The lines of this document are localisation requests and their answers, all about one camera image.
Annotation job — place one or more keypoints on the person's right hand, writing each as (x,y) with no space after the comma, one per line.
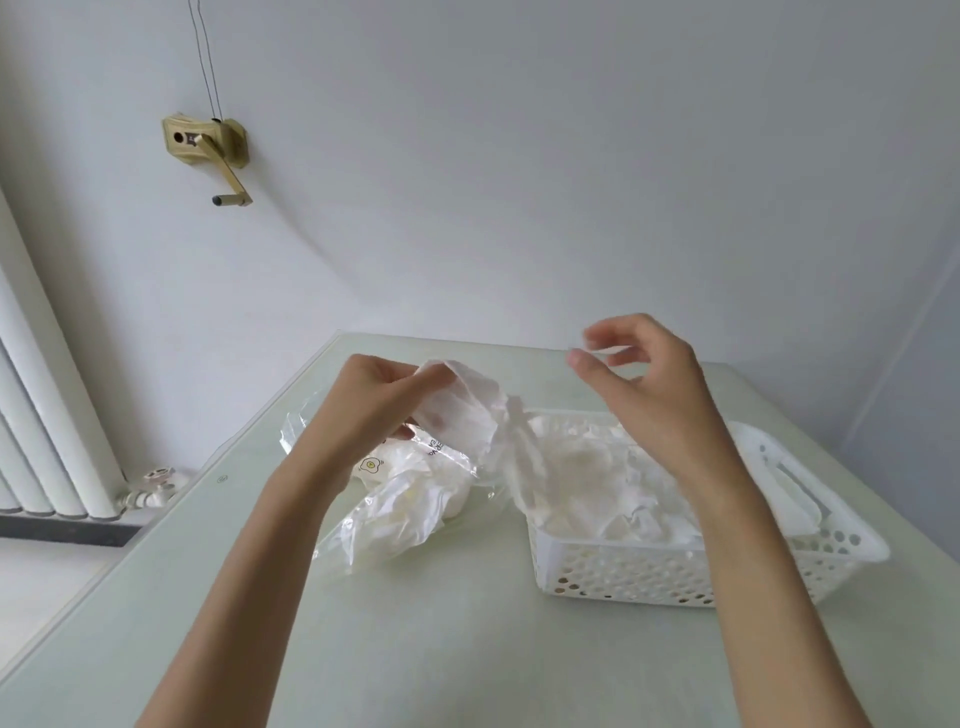
(660,397)

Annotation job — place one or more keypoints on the person's left hand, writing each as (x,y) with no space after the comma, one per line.
(367,420)

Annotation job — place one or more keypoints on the clear bear-print plastic bag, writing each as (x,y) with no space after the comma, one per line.
(397,510)

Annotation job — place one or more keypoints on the stack of white gloves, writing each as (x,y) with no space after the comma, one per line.
(622,487)

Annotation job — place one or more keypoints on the white cotton glove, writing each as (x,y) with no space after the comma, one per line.
(472,412)

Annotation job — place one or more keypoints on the white perforated plastic basket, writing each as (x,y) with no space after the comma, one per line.
(615,577)

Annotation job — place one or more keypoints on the person's left forearm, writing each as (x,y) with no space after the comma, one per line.
(232,615)

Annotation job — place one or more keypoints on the person's right forearm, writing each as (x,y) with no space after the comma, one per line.
(780,622)

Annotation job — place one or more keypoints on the white radiator valve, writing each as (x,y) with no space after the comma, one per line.
(154,487)

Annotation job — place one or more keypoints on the white column radiator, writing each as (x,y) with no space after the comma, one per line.
(45,390)

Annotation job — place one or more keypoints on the brass wall crank winch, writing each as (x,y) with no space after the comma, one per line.
(225,139)

